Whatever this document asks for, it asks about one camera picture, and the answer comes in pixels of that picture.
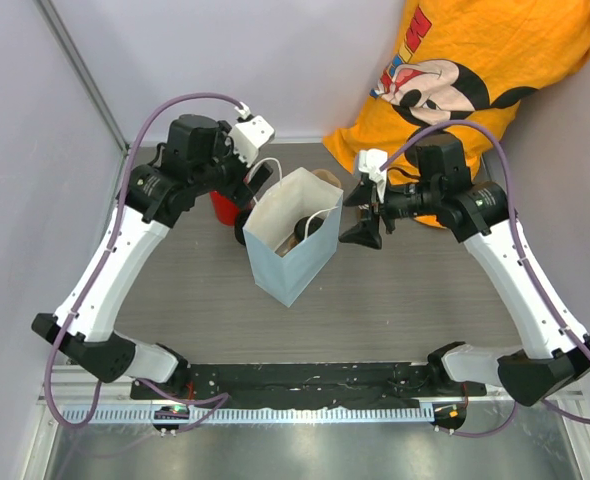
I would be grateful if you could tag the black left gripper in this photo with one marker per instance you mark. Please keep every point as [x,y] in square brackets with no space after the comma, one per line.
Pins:
[240,190]

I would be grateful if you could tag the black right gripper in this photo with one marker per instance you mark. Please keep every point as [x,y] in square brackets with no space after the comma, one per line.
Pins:
[365,232]

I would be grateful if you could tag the black coffee cup lid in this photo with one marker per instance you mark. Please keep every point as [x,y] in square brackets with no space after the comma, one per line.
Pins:
[307,226]

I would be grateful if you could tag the light blue paper bag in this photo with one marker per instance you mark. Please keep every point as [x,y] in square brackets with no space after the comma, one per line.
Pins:
[292,230]

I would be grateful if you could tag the cardboard cup carrier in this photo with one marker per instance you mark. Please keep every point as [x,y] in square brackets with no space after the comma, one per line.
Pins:
[287,246]

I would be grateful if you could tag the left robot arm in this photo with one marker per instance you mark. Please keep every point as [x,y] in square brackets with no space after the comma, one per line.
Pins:
[200,155]

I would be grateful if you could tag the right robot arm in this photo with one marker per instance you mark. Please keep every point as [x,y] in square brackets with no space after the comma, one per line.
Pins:
[555,347]

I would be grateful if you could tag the red straw holder cup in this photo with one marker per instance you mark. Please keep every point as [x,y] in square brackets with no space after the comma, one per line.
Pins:
[225,210]

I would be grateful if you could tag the stack of black lids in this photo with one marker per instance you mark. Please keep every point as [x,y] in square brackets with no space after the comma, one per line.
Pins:
[239,224]

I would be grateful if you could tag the stack of cardboard cup carriers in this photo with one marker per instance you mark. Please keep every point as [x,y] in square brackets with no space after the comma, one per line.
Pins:
[328,177]

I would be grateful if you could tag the orange Mickey Mouse cloth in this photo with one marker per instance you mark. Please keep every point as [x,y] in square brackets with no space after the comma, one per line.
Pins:
[465,60]

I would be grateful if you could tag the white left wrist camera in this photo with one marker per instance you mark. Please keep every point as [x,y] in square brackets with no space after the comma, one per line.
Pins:
[249,135]

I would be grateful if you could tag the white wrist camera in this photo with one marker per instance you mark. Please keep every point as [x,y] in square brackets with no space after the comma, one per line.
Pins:
[371,162]
[249,135]

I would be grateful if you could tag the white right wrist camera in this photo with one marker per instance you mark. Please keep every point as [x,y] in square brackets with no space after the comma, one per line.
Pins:
[371,162]

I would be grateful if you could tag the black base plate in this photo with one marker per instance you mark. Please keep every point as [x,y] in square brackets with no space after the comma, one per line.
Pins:
[308,393]

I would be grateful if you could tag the aluminium frame rail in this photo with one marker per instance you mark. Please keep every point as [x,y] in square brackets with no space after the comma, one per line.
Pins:
[61,34]

